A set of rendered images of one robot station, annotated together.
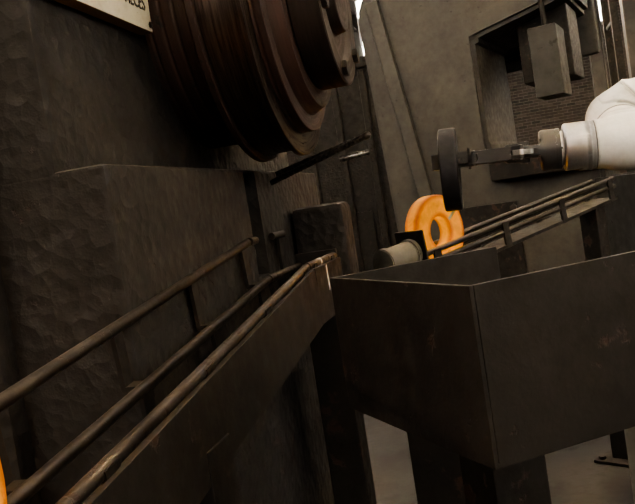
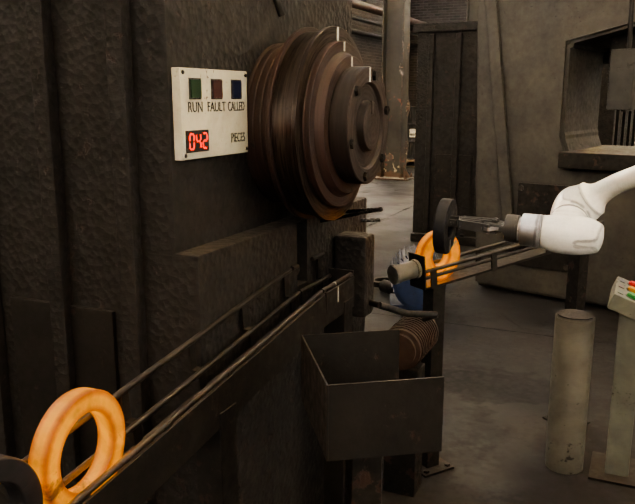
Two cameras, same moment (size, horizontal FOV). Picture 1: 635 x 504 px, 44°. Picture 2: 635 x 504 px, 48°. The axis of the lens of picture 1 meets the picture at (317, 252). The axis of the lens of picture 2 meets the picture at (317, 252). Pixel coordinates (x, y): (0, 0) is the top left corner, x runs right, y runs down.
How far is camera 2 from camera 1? 72 cm
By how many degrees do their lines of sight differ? 14
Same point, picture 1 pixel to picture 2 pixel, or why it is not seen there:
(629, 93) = (580, 197)
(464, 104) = (550, 98)
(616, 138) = (552, 234)
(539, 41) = (619, 62)
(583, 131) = (533, 223)
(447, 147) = (440, 216)
